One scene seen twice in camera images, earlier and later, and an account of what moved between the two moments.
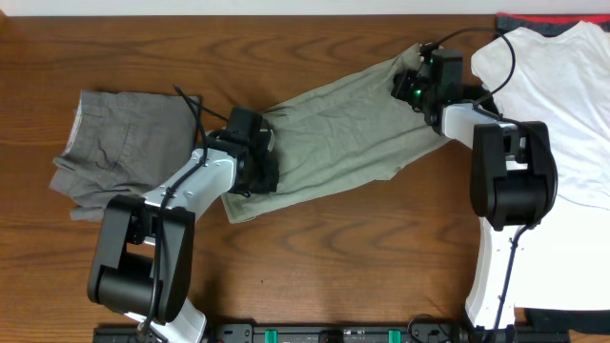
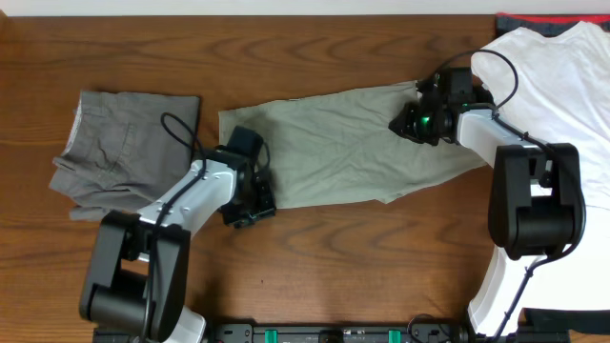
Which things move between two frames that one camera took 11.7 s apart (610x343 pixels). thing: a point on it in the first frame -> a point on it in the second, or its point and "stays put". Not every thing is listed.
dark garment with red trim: [548, 24] stays put
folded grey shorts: [122, 144] stays put
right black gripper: [402, 84] -> [411, 112]
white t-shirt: [562, 81] stays put
